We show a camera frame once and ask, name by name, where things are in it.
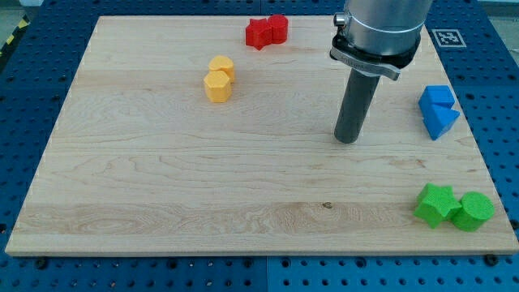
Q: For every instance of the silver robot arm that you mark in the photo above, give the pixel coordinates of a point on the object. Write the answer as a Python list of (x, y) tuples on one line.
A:
[(379, 37)]

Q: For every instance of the yellow hexagon block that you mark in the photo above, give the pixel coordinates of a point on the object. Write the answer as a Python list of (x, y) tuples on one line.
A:
[(217, 86)]

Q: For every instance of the wooden board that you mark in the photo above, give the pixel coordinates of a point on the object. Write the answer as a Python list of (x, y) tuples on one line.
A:
[(141, 163)]

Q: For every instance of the red star block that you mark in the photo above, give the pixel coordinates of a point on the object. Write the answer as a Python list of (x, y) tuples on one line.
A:
[(258, 33)]

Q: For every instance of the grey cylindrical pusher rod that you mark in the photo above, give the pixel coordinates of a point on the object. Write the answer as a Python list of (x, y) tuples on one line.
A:
[(358, 95)]

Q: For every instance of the red cylinder block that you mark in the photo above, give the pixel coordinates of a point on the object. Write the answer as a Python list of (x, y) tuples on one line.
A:
[(279, 25)]

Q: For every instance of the blue triangle block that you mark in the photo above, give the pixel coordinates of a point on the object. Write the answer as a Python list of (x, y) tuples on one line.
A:
[(438, 120)]

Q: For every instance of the blue cube block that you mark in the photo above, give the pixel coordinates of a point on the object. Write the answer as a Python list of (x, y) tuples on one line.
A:
[(440, 95)]

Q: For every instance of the green star block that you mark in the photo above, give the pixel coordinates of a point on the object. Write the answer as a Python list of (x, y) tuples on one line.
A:
[(436, 204)]

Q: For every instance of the white fiducial marker tag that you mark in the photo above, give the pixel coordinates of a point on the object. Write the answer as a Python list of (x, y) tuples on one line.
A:
[(448, 38)]

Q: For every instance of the green cylinder block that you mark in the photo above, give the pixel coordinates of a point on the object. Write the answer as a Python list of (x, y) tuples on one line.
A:
[(476, 209)]

